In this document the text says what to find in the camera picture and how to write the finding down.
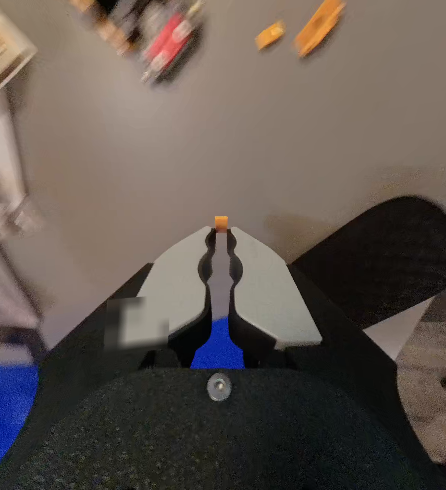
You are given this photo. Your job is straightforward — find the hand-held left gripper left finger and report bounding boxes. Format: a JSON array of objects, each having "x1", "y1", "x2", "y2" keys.
[{"x1": 136, "y1": 226, "x2": 214, "y2": 368}]

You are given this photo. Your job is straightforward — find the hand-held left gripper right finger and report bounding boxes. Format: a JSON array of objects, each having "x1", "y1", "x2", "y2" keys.
[{"x1": 227, "y1": 227, "x2": 323, "y2": 368}]

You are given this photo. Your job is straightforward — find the blue plastic bin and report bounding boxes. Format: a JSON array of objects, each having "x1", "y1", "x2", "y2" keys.
[{"x1": 0, "y1": 317, "x2": 245, "y2": 488}]

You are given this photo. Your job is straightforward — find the orange and red lego assembly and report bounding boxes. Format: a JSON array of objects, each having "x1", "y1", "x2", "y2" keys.
[{"x1": 294, "y1": 0, "x2": 347, "y2": 58}]

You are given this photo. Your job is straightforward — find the yellow lego car model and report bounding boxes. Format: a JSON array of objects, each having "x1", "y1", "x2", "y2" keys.
[{"x1": 70, "y1": 0, "x2": 205, "y2": 84}]

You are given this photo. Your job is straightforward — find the person's beige sweater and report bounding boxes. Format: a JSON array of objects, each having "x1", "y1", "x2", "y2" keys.
[{"x1": 395, "y1": 287, "x2": 446, "y2": 464}]

